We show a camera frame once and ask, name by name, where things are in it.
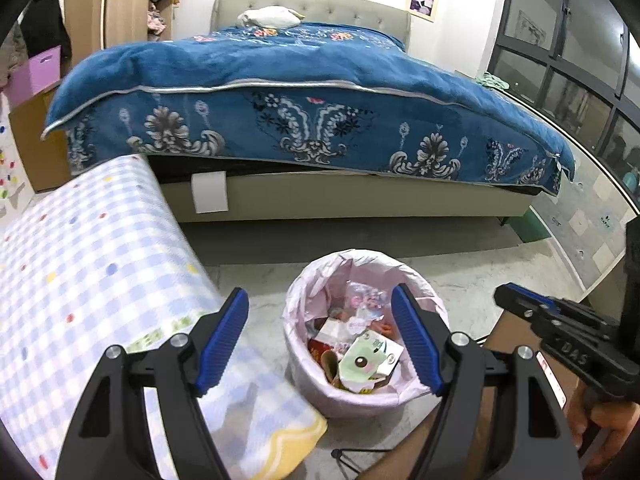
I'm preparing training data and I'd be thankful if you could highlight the brown cardboard box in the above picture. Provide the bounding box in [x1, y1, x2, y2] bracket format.
[360, 310, 583, 480]

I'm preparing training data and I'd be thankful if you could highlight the polka dot covered cabinet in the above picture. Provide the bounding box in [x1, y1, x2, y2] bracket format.
[0, 95, 31, 221]

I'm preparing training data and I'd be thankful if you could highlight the black coat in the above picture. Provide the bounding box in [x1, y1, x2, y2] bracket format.
[20, 0, 73, 58]

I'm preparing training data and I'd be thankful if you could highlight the wooden wardrobe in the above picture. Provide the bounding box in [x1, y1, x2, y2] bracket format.
[65, 0, 181, 53]

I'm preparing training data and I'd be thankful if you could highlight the black wire stand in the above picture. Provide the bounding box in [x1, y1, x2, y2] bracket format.
[331, 447, 396, 476]

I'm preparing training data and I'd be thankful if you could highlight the trash bin with pink liner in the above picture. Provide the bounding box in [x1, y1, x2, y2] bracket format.
[281, 249, 449, 418]

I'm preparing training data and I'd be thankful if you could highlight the pink printed wrapper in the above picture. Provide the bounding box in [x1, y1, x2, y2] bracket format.
[345, 282, 387, 322]

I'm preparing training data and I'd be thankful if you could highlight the wooden drawer cabinet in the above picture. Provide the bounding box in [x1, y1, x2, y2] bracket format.
[7, 77, 73, 193]

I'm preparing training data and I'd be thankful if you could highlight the purple storage box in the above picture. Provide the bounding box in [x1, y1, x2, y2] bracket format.
[14, 45, 62, 96]

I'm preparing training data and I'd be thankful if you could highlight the white pillow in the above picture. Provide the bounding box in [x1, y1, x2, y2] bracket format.
[236, 6, 306, 29]

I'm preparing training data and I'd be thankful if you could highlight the blue checked tablecloth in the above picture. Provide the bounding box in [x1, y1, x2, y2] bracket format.
[0, 154, 328, 480]

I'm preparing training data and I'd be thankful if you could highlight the green box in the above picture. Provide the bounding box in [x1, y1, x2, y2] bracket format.
[515, 207, 551, 243]

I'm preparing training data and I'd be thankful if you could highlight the person's right hand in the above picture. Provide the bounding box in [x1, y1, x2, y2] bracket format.
[565, 380, 640, 476]

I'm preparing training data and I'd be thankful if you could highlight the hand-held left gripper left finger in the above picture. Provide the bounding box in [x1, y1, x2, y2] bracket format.
[54, 287, 250, 480]

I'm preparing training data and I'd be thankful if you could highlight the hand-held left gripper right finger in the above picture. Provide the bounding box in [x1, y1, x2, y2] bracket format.
[391, 284, 583, 480]

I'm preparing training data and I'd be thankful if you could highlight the grey upholstered bed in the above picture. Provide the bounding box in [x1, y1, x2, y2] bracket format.
[150, 0, 551, 226]

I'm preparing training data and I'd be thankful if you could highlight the green cloth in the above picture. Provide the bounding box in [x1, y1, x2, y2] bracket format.
[475, 71, 508, 90]

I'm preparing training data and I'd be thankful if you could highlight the white label on bed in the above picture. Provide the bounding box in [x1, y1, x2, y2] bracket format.
[191, 171, 228, 213]

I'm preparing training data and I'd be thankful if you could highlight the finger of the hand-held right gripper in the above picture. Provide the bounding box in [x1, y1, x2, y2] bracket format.
[494, 283, 561, 333]

